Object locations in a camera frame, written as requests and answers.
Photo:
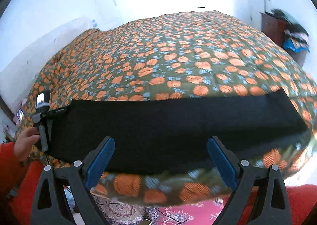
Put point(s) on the brown laundry basket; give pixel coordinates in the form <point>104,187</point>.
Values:
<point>301,58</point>

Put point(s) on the small lit phone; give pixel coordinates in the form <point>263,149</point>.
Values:
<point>19,115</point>

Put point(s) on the pile of mixed clothes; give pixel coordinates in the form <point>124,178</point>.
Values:
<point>296,35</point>

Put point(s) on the brown wooden cabinet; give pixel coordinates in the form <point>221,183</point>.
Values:
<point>271,29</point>

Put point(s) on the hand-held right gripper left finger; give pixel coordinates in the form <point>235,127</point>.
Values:
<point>100,160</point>

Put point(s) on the pink patterned rug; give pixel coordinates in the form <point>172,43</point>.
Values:
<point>193,212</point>

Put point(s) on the red fleece garment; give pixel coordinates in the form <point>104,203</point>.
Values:
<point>302,202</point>

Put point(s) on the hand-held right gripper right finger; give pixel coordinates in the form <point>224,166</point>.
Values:
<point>220,163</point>

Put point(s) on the wall outlet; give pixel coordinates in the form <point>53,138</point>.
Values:
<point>94,23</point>

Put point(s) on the black pants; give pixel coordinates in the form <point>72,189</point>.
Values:
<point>161,128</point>

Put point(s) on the orange floral green blanket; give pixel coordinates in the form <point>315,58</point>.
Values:
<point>173,54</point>

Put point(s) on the pink cloth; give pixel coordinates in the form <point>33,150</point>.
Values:
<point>23,102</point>

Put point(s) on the person's left hand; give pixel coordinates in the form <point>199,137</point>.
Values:
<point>26,143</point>

